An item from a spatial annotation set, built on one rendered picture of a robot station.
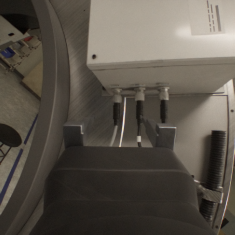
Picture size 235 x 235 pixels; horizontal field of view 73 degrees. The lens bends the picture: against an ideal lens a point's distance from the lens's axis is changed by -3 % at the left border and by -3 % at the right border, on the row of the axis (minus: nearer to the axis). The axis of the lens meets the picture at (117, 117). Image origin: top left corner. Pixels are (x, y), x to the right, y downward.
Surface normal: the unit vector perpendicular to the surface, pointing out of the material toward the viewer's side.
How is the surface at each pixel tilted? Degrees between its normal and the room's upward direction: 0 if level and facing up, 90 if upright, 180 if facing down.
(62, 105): 46
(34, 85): 90
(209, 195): 90
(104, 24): 90
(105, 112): 90
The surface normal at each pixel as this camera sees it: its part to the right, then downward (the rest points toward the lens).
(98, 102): -0.17, -0.14
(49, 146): 0.96, 0.22
